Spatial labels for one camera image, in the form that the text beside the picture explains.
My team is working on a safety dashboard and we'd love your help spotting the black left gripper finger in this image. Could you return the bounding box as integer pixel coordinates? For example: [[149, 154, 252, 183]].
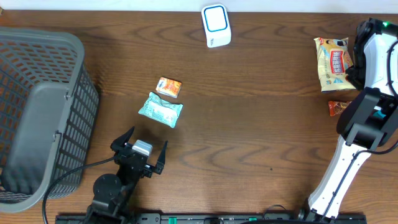
[[110, 126, 135, 151], [154, 141, 168, 175]]

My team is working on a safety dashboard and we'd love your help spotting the orange snack bag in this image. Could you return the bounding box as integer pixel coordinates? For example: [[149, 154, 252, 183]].
[[314, 37, 355, 93]]

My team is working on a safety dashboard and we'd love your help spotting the red chocolate bar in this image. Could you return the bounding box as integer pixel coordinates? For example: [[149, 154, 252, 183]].
[[328, 101, 351, 117]]

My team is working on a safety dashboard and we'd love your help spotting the green wet wipes pack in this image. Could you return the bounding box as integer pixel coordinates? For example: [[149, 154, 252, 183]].
[[138, 92, 183, 128]]

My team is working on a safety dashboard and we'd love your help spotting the small orange box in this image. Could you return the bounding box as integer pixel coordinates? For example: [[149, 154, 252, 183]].
[[155, 77, 182, 98]]

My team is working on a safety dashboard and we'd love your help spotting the blue mouthwash bottle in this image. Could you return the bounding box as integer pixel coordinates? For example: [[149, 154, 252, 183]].
[[373, 111, 386, 120]]

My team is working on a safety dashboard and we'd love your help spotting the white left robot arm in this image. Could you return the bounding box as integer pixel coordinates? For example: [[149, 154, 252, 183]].
[[81, 128, 168, 223]]

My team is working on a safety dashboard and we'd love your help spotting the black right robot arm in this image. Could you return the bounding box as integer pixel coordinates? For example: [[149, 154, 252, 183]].
[[298, 18, 397, 223]]

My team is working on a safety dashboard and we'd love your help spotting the white barcode scanner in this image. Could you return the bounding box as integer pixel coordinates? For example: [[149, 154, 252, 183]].
[[201, 4, 231, 48]]

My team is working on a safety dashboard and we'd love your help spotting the grey plastic basket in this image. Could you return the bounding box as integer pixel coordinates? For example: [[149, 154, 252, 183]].
[[1, 27, 100, 213]]

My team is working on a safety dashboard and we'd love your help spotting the black left camera cable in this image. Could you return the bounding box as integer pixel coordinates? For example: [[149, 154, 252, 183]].
[[42, 156, 121, 224]]

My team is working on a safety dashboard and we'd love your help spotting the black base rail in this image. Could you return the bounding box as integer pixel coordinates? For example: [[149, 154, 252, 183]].
[[55, 213, 368, 224]]

